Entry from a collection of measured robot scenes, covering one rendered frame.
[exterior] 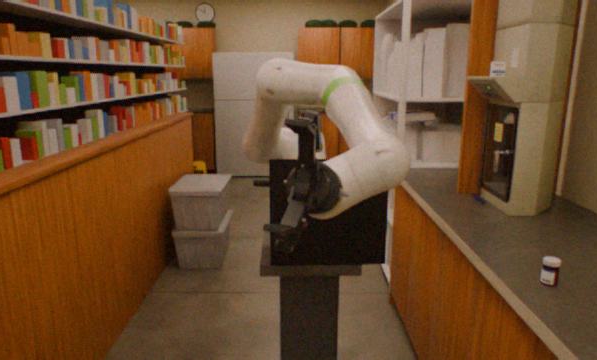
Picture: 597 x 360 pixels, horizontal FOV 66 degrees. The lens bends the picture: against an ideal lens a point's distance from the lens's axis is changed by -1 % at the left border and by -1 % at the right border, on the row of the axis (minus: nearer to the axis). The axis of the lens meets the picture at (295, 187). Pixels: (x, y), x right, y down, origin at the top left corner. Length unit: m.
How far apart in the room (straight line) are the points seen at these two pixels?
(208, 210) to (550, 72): 2.50
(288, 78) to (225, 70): 5.61
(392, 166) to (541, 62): 1.30
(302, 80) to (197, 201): 2.49
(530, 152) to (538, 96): 0.22
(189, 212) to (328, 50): 4.12
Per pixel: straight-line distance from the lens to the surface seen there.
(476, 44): 2.39
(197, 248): 3.74
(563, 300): 1.44
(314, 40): 7.10
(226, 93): 6.83
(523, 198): 2.15
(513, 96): 2.05
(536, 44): 2.08
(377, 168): 0.88
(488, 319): 1.67
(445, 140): 3.36
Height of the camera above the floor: 1.52
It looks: 14 degrees down
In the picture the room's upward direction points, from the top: straight up
